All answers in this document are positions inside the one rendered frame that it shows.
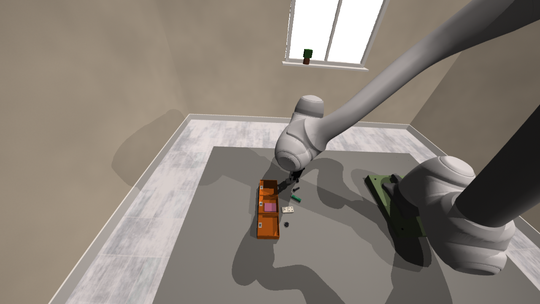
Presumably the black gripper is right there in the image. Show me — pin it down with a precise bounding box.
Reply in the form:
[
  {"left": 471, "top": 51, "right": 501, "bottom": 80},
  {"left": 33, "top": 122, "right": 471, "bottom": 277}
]
[{"left": 289, "top": 168, "right": 305, "bottom": 184}]

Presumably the white domino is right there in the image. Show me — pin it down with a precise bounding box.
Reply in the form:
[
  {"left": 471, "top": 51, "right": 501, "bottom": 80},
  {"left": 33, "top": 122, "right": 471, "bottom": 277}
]
[{"left": 282, "top": 206, "right": 294, "bottom": 213}]

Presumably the orange rack of bins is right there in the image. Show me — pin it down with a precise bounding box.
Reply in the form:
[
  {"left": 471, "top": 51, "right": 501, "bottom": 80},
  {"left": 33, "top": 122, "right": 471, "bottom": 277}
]
[{"left": 257, "top": 179, "right": 280, "bottom": 239}]

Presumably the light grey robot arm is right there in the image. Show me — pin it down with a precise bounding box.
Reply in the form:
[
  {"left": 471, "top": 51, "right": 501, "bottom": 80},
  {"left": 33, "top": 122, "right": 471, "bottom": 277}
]
[{"left": 275, "top": 0, "right": 540, "bottom": 276}]

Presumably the pink rectangular block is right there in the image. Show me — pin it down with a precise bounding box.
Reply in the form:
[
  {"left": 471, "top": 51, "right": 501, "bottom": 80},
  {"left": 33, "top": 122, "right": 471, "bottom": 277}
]
[{"left": 265, "top": 203, "right": 276, "bottom": 212}]

